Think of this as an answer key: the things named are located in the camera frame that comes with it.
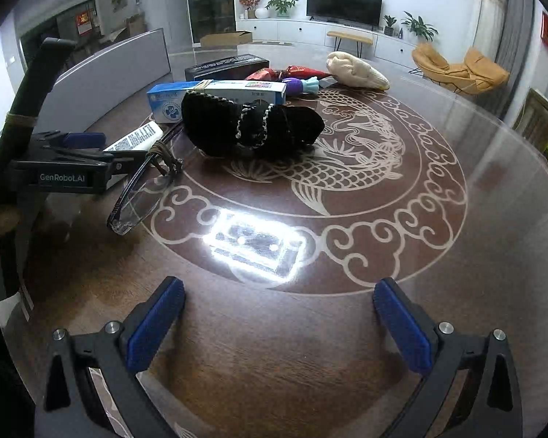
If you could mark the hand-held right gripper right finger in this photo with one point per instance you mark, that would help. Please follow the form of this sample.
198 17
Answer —
402 328

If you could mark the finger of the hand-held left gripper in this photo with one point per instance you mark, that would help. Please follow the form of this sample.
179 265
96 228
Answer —
84 139
116 166

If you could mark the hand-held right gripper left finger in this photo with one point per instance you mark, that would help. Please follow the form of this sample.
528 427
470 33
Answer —
157 324

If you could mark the white cream tube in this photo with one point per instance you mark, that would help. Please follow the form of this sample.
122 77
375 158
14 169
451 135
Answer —
134 139

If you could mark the black rectangular box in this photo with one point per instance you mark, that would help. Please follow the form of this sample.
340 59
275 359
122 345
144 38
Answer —
223 67

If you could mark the purple toy wand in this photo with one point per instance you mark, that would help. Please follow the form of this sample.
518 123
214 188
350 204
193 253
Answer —
303 85

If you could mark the brown patterned glass desktop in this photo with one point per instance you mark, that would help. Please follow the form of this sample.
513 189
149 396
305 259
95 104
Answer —
265 328

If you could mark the clear rimless eyeglasses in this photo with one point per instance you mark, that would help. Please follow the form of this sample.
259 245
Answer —
137 205

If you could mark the grey curved panel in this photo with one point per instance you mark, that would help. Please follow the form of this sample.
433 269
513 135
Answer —
109 77

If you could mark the black knitted cloth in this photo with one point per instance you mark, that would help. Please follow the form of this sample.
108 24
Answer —
219 123

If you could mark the red window poster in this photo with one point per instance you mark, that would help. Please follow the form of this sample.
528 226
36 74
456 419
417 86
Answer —
84 18

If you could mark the blue and white carton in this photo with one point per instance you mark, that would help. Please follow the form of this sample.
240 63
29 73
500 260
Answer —
255 91

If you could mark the open cardboard box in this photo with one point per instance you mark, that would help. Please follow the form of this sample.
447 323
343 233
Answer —
226 39

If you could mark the red foil snack packet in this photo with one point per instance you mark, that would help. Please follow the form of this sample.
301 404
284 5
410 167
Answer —
267 74

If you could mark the dark glass cabinet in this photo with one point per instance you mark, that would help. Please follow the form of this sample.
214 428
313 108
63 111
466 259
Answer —
210 0

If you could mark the red flower vase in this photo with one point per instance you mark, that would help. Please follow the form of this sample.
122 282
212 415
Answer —
250 4

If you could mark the white television cabinet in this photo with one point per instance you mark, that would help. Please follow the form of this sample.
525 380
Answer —
292 32

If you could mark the green potted plant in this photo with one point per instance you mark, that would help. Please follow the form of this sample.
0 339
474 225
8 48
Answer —
281 4

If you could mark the wooden dining chair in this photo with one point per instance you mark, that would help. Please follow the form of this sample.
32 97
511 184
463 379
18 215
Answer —
539 123

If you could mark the wooden bench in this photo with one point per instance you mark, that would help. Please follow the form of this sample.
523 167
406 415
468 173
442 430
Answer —
349 37

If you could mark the orange lounge chair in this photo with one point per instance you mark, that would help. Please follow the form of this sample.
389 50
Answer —
479 73

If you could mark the black flat television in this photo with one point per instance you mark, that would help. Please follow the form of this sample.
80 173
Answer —
345 3

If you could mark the leafy potted plant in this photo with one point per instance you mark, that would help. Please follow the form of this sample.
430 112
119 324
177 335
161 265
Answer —
420 27

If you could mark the small potted plant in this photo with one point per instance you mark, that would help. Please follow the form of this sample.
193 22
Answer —
389 25

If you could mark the grey curtain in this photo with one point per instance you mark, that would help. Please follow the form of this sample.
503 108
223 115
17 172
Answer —
520 32

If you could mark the white standing air conditioner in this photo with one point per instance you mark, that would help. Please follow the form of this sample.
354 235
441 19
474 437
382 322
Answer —
491 13

